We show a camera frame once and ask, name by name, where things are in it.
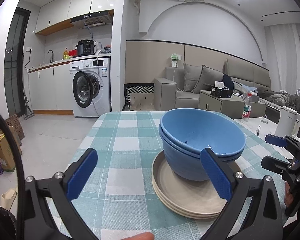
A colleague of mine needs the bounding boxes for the large cream plate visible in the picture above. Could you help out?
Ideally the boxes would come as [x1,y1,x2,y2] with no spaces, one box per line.
[152,151,226,219]

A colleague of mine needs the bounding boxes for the light blue bowl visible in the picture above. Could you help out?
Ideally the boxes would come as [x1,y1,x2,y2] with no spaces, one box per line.
[160,108,246,157]

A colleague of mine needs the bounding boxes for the white kitchen counter cabinets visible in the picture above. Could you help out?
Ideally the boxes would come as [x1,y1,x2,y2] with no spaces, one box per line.
[29,63,74,115]

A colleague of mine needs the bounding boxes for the kitchen faucet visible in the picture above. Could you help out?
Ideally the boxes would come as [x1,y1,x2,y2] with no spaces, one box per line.
[47,49,54,63]

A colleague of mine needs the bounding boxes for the operator thumb tip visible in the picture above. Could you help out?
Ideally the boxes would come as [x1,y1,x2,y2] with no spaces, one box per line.
[122,232,154,240]

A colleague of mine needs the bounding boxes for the white electric kettle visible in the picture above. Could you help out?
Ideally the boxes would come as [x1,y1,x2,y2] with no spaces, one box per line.
[274,106,300,138]

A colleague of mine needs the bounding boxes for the plastic water bottle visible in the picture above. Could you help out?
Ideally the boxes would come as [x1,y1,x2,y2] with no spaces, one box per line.
[242,93,252,120]

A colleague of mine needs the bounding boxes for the grey side cabinet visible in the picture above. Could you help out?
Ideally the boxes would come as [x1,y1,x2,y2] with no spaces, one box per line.
[199,90,266,119]

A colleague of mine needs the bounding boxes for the black box on cabinet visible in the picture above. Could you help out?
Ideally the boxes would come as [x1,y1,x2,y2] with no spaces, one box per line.
[210,87,233,98]

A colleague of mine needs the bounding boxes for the cardboard box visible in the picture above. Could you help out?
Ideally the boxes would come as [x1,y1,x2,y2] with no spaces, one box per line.
[0,129,15,174]

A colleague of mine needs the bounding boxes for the teal plaid tablecloth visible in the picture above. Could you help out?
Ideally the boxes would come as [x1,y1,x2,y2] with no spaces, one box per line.
[46,110,291,240]

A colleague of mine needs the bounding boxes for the grey sofa cushion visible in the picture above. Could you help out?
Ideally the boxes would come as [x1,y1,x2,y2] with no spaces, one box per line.
[184,63,202,92]
[192,64,224,94]

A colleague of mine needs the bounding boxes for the grey sofa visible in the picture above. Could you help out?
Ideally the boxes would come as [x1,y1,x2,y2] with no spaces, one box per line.
[154,58,271,111]

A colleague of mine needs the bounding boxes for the patterned folded mat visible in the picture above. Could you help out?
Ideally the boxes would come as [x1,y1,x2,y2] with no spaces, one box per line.
[122,83,155,111]

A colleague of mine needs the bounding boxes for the white washing machine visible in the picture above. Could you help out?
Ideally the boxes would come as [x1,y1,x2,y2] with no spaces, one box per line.
[70,57,111,118]

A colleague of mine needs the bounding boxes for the yellow oil bottle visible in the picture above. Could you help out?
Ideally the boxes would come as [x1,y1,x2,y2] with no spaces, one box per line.
[63,48,69,60]

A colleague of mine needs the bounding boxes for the black pressure cooker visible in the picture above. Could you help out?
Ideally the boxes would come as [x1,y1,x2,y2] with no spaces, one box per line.
[76,40,95,57]

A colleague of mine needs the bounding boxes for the range hood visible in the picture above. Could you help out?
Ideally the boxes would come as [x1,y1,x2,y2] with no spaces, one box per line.
[70,10,114,29]

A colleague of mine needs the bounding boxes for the black cable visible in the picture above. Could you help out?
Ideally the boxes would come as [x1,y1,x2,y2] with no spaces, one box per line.
[0,103,24,240]

